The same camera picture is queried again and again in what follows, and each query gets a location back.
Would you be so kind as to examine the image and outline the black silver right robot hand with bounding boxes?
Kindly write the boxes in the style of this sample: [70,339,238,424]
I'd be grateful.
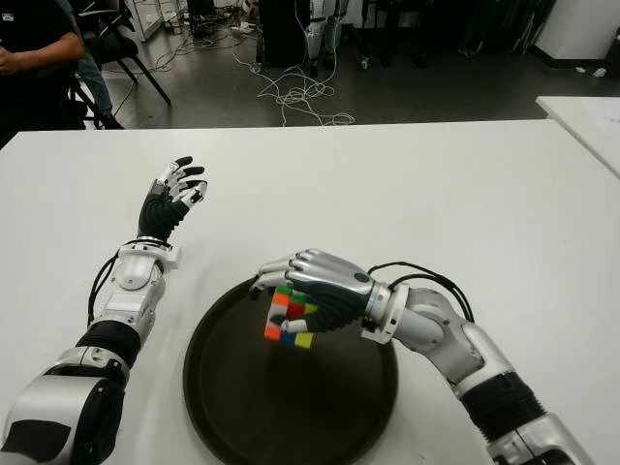
[248,248,391,335]

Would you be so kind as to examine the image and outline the white side table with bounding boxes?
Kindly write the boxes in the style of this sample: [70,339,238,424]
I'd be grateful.
[535,95,620,178]

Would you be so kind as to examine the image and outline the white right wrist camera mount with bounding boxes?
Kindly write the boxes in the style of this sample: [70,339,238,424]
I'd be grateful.
[360,322,396,345]

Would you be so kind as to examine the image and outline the multicoloured Rubik's cube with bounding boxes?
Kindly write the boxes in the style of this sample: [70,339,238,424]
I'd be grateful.
[263,285,320,350]

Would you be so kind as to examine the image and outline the white framed glass case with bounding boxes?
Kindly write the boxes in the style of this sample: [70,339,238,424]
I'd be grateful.
[123,0,169,43]

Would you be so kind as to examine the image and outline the black chair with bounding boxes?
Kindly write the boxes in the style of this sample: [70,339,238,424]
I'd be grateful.
[65,0,171,130]

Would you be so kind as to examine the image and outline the white humanoid robot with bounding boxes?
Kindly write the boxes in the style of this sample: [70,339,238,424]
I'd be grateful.
[302,0,350,74]

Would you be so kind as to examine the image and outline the white cabinet with black base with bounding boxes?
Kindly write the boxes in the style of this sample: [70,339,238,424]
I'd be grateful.
[532,0,620,69]

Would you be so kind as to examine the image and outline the dark brown round plate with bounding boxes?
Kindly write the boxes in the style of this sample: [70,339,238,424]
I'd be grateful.
[182,278,401,465]

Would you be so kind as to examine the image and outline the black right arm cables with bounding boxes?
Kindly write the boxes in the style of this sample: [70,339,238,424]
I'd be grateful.
[366,261,475,324]

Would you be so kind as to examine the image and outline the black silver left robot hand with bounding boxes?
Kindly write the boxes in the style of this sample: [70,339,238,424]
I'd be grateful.
[138,156,208,242]

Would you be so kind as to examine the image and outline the white tangled floor cable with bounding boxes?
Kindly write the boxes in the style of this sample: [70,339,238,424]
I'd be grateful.
[233,47,356,128]

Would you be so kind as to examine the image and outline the seated person in black shirt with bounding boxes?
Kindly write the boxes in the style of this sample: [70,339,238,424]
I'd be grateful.
[0,0,125,146]

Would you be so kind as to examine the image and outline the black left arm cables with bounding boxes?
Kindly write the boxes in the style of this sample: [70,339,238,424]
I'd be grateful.
[86,251,122,326]

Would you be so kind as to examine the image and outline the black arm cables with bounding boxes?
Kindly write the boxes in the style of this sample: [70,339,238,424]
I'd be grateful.
[366,261,475,324]
[86,251,122,326]

